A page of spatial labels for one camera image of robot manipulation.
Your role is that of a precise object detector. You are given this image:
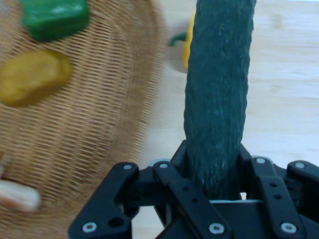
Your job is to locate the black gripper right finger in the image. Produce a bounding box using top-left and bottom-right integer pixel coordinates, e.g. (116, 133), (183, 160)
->
(239, 144), (319, 239)

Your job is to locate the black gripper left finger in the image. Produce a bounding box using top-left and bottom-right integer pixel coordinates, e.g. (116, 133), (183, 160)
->
(67, 139), (233, 239)

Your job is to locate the dark green toy cucumber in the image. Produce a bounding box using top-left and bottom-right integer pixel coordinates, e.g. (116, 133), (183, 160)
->
(183, 0), (257, 200)

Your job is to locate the round wicker basket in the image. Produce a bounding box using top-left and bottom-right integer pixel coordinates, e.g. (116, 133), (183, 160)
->
(0, 0), (173, 221)

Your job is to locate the yellow toy bell pepper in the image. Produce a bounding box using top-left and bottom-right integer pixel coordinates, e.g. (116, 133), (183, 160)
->
(168, 11), (198, 73)

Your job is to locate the beige toy bread piece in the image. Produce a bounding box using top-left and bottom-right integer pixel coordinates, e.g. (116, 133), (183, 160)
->
(0, 179), (42, 213)

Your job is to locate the yellow-brown toy potato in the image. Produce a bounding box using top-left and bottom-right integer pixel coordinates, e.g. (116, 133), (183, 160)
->
(0, 49), (73, 108)

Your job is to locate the green toy bell pepper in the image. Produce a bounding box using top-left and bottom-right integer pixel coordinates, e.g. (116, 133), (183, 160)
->
(21, 0), (91, 43)

